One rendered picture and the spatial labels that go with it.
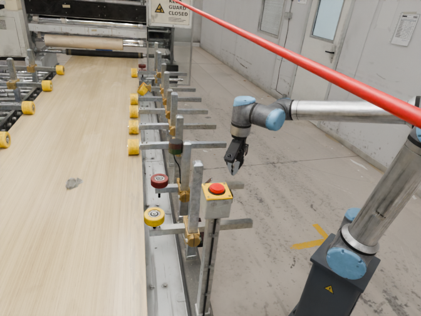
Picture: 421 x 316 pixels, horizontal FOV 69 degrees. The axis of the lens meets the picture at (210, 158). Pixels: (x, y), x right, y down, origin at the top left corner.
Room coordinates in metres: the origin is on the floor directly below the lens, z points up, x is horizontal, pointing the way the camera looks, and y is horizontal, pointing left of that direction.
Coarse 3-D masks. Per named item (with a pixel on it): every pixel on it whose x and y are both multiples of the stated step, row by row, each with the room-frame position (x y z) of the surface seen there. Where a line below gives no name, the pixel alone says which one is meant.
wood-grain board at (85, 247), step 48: (48, 96) 2.09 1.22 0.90; (96, 96) 2.20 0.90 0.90; (48, 144) 1.38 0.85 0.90; (96, 144) 1.44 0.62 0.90; (0, 192) 0.95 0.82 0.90; (48, 192) 0.99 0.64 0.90; (96, 192) 1.02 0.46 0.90; (0, 240) 0.71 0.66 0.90; (48, 240) 0.73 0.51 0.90; (96, 240) 0.76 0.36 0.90; (144, 240) 0.78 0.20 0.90; (0, 288) 0.54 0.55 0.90; (48, 288) 0.56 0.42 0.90; (96, 288) 0.57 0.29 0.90; (144, 288) 0.59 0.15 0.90
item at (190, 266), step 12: (156, 96) 2.94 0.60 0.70; (168, 156) 1.74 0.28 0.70; (168, 168) 1.59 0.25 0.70; (168, 180) 1.47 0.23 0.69; (180, 216) 1.13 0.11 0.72; (180, 240) 1.00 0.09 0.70; (180, 252) 0.93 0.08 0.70; (180, 264) 0.90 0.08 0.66; (192, 264) 0.87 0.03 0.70; (192, 276) 0.81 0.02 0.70; (192, 288) 0.76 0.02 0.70; (192, 300) 0.71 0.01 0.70; (192, 312) 0.66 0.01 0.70
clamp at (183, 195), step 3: (177, 180) 1.22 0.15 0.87; (177, 183) 1.20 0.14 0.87; (180, 189) 1.14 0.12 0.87; (189, 189) 1.15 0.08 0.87; (180, 192) 1.13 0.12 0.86; (183, 192) 1.13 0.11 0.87; (186, 192) 1.13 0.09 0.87; (189, 192) 1.14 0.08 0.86; (180, 195) 1.12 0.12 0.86; (183, 195) 1.11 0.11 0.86; (186, 195) 1.12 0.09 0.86; (189, 195) 1.12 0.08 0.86; (180, 198) 1.11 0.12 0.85; (183, 198) 1.11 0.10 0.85; (186, 198) 1.12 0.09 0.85; (189, 198) 1.12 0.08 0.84; (183, 201) 1.11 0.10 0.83; (186, 201) 1.12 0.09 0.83
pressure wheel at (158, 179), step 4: (152, 176) 1.17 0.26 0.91; (156, 176) 1.18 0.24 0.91; (160, 176) 1.19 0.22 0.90; (164, 176) 1.18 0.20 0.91; (152, 180) 1.14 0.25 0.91; (156, 180) 1.15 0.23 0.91; (160, 180) 1.15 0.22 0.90; (164, 180) 1.15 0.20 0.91; (152, 184) 1.14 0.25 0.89; (156, 184) 1.13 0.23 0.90; (160, 184) 1.13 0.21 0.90; (164, 184) 1.14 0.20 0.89; (156, 188) 1.13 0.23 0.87; (160, 188) 1.13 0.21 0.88
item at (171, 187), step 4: (168, 184) 1.19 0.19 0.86; (172, 184) 1.19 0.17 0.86; (176, 184) 1.20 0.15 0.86; (228, 184) 1.24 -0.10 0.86; (232, 184) 1.25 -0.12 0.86; (236, 184) 1.25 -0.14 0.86; (240, 184) 1.26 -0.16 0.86; (164, 188) 1.16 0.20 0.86; (168, 188) 1.17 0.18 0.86; (172, 188) 1.17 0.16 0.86; (176, 188) 1.18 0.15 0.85; (232, 188) 1.25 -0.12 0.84; (236, 188) 1.25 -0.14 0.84; (240, 188) 1.26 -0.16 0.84; (156, 192) 1.15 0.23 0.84; (160, 192) 1.15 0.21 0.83; (164, 192) 1.16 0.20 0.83
